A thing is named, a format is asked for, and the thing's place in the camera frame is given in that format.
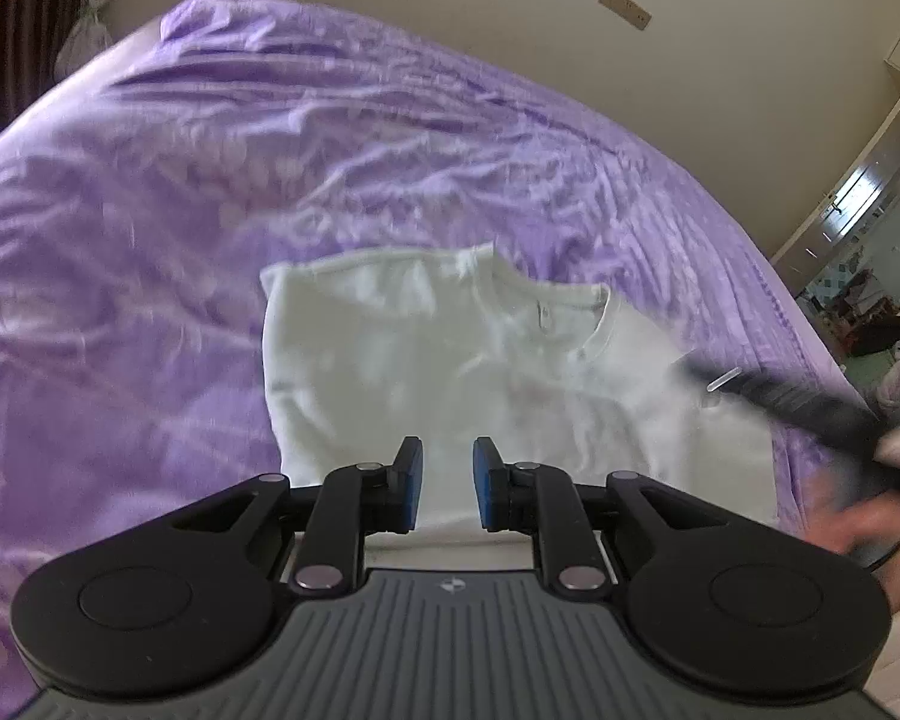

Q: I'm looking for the white Nevada t-shirt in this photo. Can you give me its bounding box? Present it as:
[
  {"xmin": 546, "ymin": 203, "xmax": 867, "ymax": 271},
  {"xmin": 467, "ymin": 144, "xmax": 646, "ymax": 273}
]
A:
[{"xmin": 261, "ymin": 245, "xmax": 777, "ymax": 544}]

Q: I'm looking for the person's right hand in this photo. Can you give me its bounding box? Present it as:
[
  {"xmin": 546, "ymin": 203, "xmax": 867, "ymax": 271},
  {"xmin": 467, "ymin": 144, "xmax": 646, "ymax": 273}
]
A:
[{"xmin": 803, "ymin": 470, "xmax": 900, "ymax": 613}]

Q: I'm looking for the white wardrobe cabinet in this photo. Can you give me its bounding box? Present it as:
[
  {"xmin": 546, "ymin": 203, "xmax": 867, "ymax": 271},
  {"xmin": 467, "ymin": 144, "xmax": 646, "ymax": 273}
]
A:
[{"xmin": 770, "ymin": 33, "xmax": 900, "ymax": 296}]

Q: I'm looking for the purple floral bed cover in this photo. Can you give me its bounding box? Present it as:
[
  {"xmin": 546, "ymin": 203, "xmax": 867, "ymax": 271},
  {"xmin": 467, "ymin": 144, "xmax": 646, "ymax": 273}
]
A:
[{"xmin": 0, "ymin": 0, "xmax": 845, "ymax": 718}]

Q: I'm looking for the tan wall switch plate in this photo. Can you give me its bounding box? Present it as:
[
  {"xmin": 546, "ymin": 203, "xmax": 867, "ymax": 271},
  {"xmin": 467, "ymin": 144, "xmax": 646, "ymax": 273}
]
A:
[{"xmin": 598, "ymin": 0, "xmax": 652, "ymax": 31}]

